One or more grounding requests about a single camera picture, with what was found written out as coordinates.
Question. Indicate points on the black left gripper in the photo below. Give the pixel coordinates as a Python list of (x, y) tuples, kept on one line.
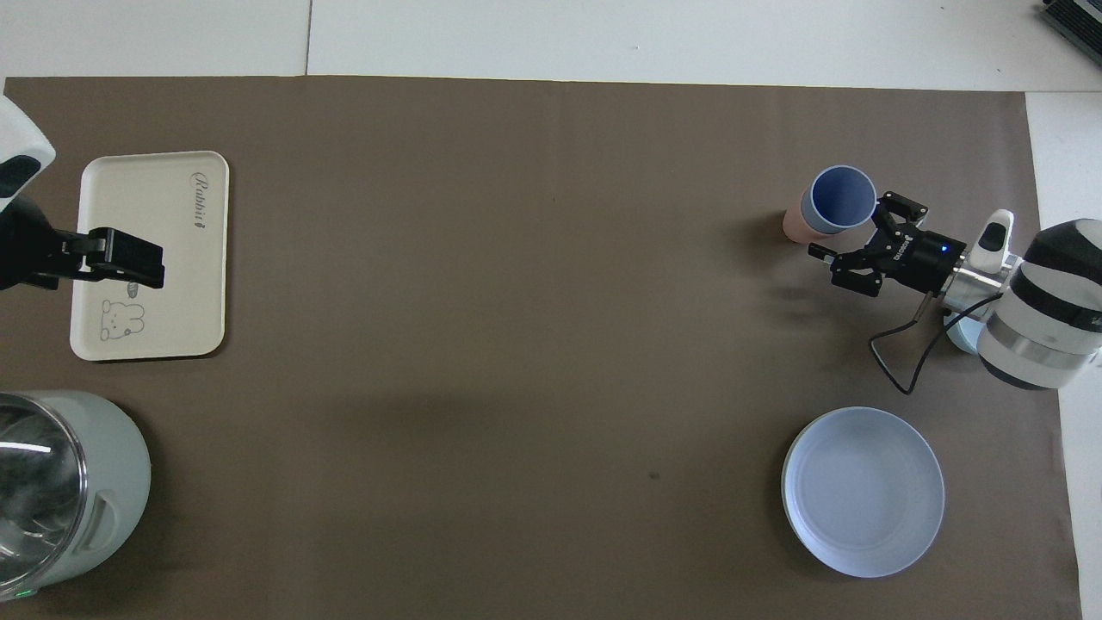
[(21, 245)]

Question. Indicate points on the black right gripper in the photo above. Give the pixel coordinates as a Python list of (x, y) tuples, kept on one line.
[(921, 258)]

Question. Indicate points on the blue ribbed cup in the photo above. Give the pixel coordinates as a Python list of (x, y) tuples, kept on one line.
[(839, 200)]

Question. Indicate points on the pink cup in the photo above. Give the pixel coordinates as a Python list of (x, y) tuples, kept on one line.
[(794, 226)]

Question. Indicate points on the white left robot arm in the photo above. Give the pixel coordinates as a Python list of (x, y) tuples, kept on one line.
[(13, 129)]

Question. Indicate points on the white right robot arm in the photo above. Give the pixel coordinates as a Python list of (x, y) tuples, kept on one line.
[(1050, 310)]

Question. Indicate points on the cream rabbit print tray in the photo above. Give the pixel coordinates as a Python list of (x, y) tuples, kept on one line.
[(155, 198)]

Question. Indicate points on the light blue bowl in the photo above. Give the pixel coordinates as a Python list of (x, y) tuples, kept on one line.
[(964, 337)]

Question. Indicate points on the pale green electric pot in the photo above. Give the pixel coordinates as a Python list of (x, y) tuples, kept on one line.
[(120, 465)]

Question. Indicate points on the lavender blue plate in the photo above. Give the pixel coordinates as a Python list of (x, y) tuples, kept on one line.
[(861, 491)]

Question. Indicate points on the glass pot lid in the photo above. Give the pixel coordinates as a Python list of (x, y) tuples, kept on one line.
[(34, 499)]

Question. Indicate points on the dark striped device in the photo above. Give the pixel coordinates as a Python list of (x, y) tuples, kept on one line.
[(1080, 17)]

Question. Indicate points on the brown table mat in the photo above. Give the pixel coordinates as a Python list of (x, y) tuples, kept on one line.
[(516, 344)]

